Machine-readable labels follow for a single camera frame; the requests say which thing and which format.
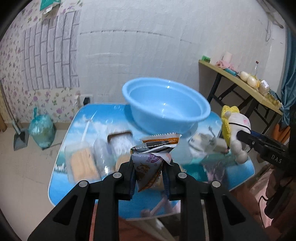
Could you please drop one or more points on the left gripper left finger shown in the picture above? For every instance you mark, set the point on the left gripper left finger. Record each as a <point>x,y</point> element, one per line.
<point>89,210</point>

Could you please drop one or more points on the blue garbage bag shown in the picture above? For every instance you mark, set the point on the blue garbage bag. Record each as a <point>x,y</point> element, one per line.
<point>42,129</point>

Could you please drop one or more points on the blue plastic basin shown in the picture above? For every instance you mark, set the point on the blue plastic basin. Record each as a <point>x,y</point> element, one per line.
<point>164,106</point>

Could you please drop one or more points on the face tissue pack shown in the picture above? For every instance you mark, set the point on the face tissue pack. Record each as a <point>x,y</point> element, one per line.
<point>207,143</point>

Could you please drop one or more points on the clear glass bottle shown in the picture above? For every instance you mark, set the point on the clear glass bottle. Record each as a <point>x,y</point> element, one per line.
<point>255,69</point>

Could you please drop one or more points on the wooden side table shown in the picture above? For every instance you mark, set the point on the wooden side table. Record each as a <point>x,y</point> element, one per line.
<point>256,102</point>

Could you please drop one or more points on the clear toothpick box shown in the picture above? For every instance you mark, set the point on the clear toothpick box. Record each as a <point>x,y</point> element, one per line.
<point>80,163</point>

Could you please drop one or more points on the purple snack packet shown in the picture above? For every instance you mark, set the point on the purple snack packet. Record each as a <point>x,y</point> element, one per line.
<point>148,167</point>

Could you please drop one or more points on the grey dustpan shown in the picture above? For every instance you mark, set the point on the grey dustpan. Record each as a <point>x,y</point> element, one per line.
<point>21,137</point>

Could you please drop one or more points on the pink cloth on shelf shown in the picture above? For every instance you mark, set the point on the pink cloth on shelf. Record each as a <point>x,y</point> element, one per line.
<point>224,65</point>

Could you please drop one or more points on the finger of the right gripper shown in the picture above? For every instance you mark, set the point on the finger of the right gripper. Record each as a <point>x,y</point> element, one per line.
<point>267,140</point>
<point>247,138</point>

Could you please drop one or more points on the white yellow plush toy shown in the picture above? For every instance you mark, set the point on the white yellow plush toy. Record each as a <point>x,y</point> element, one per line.
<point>233,122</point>

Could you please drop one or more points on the green box on shelf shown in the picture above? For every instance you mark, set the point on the green box on shelf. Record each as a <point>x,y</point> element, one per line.
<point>206,59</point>

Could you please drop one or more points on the teal foil packet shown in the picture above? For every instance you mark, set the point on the teal foil packet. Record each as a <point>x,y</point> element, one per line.
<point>194,167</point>

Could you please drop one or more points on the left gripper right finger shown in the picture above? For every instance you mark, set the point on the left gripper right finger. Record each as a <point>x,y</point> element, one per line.
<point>208,210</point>

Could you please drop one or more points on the clear glass jar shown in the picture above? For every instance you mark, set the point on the clear glass jar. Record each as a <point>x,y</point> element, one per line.
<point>103,157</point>

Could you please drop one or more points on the white tissue roll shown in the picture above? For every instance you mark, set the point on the white tissue roll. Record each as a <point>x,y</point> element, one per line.
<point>227,57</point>

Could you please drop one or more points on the beige plush toy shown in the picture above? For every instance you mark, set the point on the beige plush toy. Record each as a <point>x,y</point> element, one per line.
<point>122,159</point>

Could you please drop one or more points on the orange snack packet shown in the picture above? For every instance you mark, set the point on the orange snack packet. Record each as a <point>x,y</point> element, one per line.
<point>161,143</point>

